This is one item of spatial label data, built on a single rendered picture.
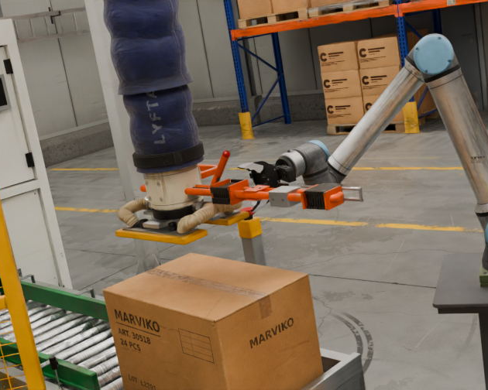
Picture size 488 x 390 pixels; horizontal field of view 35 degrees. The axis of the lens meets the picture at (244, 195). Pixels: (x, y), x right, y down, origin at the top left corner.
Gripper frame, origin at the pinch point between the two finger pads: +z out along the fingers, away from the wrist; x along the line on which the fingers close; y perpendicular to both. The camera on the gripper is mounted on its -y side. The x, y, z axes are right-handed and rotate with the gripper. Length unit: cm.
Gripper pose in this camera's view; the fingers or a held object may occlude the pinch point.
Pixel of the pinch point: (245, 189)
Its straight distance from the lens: 236.3
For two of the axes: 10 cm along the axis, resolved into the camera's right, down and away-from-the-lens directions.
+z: -7.2, 3.7, -5.9
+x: -2.9, -9.3, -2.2
